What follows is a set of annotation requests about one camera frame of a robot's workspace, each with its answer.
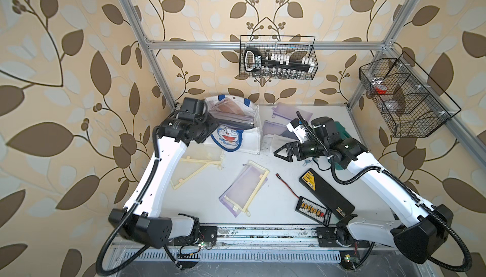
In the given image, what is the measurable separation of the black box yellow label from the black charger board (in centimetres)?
2

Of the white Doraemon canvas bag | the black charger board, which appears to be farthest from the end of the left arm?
the black charger board

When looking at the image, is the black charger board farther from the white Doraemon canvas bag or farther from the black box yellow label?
the white Doraemon canvas bag

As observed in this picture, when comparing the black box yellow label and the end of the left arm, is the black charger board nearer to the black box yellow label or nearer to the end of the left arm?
the black box yellow label

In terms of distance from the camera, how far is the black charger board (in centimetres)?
79

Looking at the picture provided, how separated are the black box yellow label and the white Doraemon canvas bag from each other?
283 mm

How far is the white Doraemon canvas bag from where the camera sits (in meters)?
0.88

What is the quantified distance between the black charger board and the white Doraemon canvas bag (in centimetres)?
32

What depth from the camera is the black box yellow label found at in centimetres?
80
